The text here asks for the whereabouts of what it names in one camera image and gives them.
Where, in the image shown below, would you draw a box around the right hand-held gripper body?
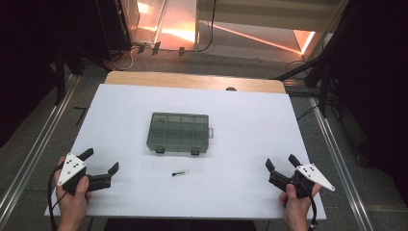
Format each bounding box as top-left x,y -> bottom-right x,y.
268,163 -> 336,199

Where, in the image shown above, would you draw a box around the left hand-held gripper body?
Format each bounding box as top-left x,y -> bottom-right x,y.
57,153 -> 112,196

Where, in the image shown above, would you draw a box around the clear grey compartment box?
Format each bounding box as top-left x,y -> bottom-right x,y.
146,112 -> 215,156

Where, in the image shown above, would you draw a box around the person's right hand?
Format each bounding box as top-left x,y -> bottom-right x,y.
278,183 -> 321,223

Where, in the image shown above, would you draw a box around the person's left hand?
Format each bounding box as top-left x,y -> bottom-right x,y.
53,156 -> 90,224

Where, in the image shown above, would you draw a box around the white board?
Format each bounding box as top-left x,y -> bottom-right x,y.
44,84 -> 327,220

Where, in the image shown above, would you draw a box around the black metal stand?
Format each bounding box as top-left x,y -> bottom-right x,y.
270,52 -> 333,117
53,44 -> 67,106

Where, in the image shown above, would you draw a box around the wooden table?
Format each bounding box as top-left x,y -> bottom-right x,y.
104,70 -> 287,94

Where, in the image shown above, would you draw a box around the black cabinet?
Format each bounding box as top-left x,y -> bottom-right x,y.
95,0 -> 133,52

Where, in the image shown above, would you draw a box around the aluminium floor rail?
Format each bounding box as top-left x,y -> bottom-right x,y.
308,95 -> 376,231
0,74 -> 81,219

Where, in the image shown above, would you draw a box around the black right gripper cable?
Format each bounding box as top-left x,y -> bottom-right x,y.
299,177 -> 319,231

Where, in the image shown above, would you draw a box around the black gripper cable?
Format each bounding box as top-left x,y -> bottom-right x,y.
46,162 -> 70,231
299,177 -> 319,231

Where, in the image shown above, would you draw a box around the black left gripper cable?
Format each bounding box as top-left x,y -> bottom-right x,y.
46,162 -> 70,231

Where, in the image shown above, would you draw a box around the white and orange cables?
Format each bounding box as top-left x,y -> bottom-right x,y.
107,47 -> 140,72

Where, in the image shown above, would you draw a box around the black hanging cable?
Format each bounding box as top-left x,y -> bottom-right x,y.
195,0 -> 218,53

